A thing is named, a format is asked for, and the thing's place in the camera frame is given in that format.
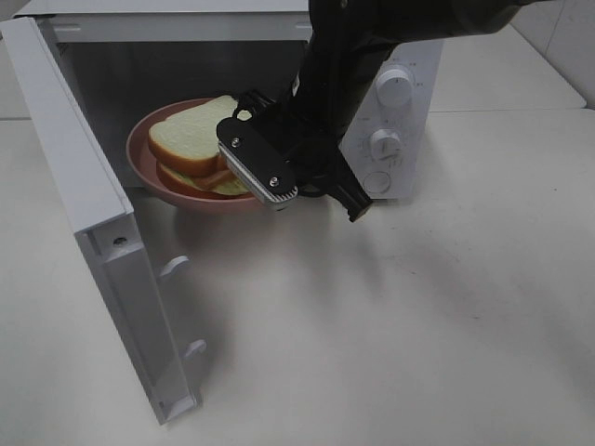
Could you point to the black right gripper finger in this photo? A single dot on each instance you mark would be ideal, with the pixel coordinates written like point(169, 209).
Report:
point(256, 162)
point(344, 186)

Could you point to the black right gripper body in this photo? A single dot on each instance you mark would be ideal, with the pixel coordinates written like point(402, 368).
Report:
point(309, 120)

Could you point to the round white door button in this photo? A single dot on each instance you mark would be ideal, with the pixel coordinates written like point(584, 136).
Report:
point(377, 182)

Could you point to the white bread sandwich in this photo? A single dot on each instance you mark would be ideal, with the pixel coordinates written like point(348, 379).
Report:
point(185, 146)

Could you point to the pink round plate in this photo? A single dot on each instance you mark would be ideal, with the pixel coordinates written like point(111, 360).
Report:
point(144, 165)

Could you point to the white microwave door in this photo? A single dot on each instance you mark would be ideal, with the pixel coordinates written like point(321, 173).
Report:
point(101, 217)

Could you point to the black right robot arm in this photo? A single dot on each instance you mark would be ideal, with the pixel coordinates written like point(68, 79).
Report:
point(366, 32)

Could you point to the lower white timer knob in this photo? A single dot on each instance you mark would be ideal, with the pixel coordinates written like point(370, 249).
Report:
point(385, 145)

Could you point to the upper white power knob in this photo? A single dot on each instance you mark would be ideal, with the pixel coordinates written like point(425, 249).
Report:
point(394, 87)

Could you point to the white microwave oven body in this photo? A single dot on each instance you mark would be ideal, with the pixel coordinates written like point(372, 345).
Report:
point(124, 59)

